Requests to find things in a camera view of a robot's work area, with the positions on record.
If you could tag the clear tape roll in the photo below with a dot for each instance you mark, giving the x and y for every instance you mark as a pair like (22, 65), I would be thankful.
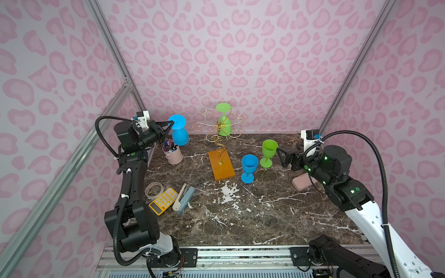
(153, 190)

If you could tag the pink case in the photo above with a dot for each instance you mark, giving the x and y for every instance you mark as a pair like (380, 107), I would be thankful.
(301, 182)

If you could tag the blue wine glass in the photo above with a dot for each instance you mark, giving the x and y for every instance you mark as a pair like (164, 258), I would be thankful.
(180, 135)
(249, 166)

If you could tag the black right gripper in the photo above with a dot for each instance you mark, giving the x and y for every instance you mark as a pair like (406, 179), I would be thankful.
(295, 161)

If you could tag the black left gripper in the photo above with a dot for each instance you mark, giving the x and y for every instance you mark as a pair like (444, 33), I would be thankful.
(156, 130)

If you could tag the wooden rack base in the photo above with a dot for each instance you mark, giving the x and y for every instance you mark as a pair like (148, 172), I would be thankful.
(221, 164)

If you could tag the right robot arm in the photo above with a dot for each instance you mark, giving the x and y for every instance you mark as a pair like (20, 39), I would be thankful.
(330, 166)

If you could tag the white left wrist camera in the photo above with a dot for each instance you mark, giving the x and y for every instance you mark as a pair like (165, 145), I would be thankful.
(140, 121)

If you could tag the blue white stapler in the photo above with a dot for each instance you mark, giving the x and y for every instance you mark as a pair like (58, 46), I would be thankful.
(183, 198)

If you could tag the blue wine glass back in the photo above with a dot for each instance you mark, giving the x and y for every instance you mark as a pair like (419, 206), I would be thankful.
(180, 135)

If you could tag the green wine glass back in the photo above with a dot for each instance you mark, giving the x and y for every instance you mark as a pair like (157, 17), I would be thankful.
(225, 122)

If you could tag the green wine glass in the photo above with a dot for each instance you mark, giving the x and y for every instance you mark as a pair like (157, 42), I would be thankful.
(225, 122)
(269, 150)

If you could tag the blue wine glass front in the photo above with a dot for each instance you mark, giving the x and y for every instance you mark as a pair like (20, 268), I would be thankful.
(249, 166)

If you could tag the pink metal pen bucket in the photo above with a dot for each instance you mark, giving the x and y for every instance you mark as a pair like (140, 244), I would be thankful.
(172, 152)

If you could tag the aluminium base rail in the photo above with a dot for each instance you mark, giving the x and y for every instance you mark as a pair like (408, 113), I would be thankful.
(235, 262)

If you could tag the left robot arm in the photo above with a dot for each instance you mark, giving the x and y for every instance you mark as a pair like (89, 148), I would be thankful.
(132, 224)

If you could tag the gold wire glass rack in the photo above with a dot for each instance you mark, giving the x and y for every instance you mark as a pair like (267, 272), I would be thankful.
(213, 136)

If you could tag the yellow calculator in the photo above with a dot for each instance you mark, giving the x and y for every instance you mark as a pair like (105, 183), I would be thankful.
(166, 199)

